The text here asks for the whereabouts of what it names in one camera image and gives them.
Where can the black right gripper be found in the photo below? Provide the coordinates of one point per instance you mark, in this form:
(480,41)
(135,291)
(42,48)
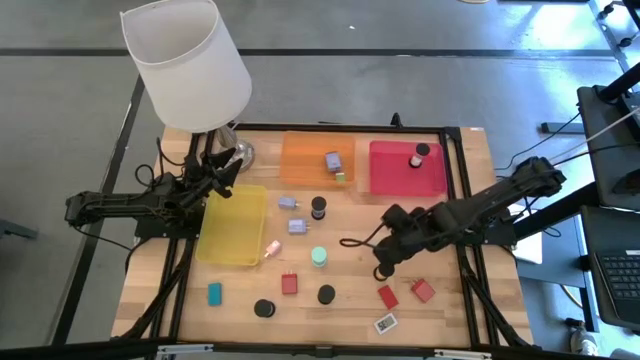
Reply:
(405,235)

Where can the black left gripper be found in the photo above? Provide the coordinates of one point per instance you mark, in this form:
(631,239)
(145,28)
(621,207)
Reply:
(195,182)

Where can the red rectangular device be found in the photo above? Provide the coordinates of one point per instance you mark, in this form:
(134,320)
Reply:
(387,297)

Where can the red wall charger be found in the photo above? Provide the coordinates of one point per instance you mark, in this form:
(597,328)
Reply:
(423,290)

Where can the teal hourglass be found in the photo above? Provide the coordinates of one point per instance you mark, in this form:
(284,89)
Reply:
(319,256)

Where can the purple wall charger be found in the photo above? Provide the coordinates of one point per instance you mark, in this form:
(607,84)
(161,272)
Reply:
(287,202)
(333,161)
(297,226)

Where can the black hourglass red sand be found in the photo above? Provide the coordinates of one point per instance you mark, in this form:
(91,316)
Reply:
(326,294)

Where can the black capped hourglass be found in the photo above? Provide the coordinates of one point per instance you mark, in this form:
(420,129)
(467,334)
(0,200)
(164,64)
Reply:
(263,308)
(318,204)

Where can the small green wall charger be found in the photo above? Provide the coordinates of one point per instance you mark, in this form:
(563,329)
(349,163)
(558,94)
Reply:
(340,177)

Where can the pink wall charger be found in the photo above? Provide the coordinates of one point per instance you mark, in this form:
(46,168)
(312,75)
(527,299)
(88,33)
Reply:
(273,248)

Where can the red multiport USB charger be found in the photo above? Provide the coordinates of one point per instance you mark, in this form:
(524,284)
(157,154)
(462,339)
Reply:
(289,285)

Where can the black hourglass white sand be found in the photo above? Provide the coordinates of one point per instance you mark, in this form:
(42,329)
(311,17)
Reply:
(422,149)

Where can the teal rectangular box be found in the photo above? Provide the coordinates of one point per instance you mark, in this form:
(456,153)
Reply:
(214,294)

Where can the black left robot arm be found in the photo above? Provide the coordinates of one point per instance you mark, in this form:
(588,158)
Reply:
(115,202)

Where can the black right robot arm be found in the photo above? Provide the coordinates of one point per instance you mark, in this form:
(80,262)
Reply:
(500,200)

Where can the yellow translucent plastic bin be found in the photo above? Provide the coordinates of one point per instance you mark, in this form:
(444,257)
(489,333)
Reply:
(230,225)

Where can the white digital thermometer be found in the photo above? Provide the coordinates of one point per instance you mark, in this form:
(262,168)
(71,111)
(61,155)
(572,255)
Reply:
(385,324)

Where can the orange translucent plastic bin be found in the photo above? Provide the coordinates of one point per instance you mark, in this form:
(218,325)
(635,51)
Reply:
(305,160)

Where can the pink-red translucent plastic bin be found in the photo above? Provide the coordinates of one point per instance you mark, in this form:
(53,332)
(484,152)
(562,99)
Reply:
(390,172)

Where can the white paper sheet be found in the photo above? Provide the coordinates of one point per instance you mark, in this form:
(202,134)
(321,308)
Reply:
(530,250)

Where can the black diagonal support beam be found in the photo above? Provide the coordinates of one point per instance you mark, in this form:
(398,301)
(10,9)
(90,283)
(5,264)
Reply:
(570,204)

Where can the person's white shoe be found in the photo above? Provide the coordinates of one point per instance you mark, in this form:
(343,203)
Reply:
(581,340)

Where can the grey chair leg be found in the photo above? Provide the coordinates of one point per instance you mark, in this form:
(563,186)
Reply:
(15,230)

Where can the black keyboard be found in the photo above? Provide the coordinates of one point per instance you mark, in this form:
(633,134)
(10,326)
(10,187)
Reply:
(622,275)

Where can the black monitor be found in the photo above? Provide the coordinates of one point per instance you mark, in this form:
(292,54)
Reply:
(607,165)

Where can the black aluminium table frame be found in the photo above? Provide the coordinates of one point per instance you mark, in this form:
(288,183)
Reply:
(350,127)

